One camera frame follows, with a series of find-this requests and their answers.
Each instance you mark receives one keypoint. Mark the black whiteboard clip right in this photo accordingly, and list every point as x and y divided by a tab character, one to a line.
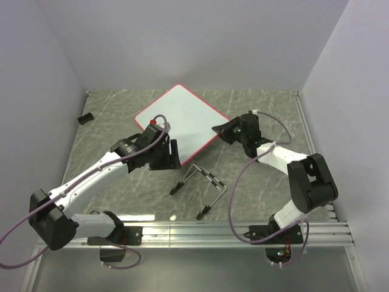
202	213

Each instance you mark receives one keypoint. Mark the black whiteboard clip left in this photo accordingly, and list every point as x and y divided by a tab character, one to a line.
176	188

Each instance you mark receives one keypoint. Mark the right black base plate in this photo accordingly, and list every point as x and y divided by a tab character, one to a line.
292	235

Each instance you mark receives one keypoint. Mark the metal wire whiteboard stand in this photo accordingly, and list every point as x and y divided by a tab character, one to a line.
211	178

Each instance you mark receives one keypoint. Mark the black whiteboard clip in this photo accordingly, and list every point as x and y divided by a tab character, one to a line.
176	188
202	213

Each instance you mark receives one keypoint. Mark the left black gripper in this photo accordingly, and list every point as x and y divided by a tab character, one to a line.
174	162

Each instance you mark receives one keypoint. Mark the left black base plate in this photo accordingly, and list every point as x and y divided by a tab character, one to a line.
129	236

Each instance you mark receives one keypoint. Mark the yellow bone-shaped eraser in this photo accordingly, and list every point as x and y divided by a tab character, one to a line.
85	118

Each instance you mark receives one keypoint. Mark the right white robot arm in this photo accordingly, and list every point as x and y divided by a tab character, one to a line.
310	181

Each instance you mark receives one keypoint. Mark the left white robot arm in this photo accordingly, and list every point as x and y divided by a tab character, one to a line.
57	216

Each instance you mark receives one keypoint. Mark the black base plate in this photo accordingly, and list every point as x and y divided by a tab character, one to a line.
129	236
292	235

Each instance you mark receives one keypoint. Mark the pink framed whiteboard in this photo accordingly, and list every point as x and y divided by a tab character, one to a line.
191	119

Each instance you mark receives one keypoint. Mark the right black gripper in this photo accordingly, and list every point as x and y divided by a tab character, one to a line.
224	131

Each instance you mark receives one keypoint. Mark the aluminium mounting rail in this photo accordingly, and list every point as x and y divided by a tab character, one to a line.
217	234

